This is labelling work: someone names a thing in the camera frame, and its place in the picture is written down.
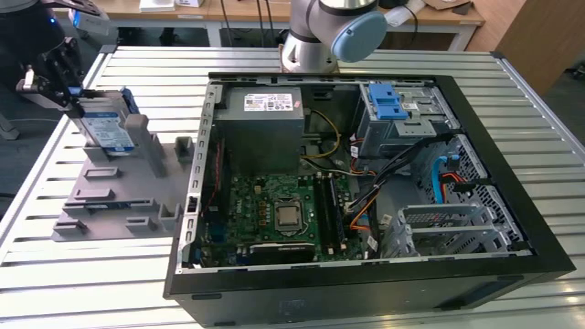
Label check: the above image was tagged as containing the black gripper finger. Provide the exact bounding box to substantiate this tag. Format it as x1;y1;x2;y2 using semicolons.
59;38;86;110
36;51;72;110

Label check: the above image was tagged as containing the hard disk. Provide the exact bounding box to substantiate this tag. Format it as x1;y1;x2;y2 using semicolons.
67;87;142;159

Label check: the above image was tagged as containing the blue data wire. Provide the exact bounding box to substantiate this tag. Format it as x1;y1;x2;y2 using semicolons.
430;154;462;206

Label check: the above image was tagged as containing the orange power wire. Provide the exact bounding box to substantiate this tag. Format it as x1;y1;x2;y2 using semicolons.
439;172;488;193

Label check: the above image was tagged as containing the metal disk bay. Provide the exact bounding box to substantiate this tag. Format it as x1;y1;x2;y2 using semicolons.
382;202;525;260

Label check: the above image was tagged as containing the white furniture foot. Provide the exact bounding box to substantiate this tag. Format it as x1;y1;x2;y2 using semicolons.
0;112;22;141

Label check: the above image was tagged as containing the wooden desk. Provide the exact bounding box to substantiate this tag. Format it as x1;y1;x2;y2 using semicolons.
50;0;487;52

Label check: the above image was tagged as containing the large white box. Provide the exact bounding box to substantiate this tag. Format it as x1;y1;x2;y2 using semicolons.
139;0;178;13

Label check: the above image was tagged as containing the grey parts rack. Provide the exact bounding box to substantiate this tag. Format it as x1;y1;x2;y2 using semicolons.
51;114;198;243

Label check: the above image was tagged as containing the grey power supply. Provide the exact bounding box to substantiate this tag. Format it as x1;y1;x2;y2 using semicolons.
214;85;307;175

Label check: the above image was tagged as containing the green motherboard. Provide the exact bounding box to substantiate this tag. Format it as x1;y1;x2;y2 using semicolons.
200;173;370;267

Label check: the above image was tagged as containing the silver CPU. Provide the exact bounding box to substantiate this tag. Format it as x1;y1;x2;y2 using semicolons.
276;204;304;229

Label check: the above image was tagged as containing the CPU socket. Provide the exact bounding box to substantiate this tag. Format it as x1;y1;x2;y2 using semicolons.
272;195;308;238

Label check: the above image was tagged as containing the black RAM slot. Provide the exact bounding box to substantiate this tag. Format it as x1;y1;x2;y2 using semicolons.
315;173;331;253

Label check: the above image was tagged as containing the blue plastic drive latch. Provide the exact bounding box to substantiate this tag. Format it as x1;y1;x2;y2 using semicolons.
368;83;403;121

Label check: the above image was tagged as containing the black graphics card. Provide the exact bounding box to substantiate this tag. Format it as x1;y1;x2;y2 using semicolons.
250;242;316;265

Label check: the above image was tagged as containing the installed RAM stick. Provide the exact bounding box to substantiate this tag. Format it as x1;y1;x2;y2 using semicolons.
328;175;348;248

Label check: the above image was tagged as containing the white cylinder object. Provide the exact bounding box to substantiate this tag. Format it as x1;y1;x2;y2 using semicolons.
386;0;427;27

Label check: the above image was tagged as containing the metal drive cage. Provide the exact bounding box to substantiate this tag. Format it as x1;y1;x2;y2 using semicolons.
355;82;462;160

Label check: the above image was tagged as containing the cardboard piece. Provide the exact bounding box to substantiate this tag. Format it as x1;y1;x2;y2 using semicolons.
423;0;472;10

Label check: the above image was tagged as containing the black PC case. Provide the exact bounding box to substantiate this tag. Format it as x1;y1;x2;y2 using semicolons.
163;71;576;328

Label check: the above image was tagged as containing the wooden cabinet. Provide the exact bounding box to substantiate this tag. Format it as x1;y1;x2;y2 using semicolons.
466;0;585;97

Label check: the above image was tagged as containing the black chair base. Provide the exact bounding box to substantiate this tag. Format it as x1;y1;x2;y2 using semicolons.
564;60;585;82

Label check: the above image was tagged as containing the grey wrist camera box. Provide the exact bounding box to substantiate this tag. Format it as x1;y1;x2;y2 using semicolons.
68;7;112;37

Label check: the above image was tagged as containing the yellow wire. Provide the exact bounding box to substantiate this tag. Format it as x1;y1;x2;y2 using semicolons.
302;109;343;160

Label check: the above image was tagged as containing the white grey wire bundle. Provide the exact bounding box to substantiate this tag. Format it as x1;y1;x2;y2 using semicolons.
302;157;379;178

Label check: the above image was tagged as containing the black cable bundle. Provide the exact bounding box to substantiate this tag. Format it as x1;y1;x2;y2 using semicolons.
354;136;454;213

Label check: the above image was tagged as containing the orange front panel wire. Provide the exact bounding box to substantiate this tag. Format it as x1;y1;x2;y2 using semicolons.
350;202;378;234

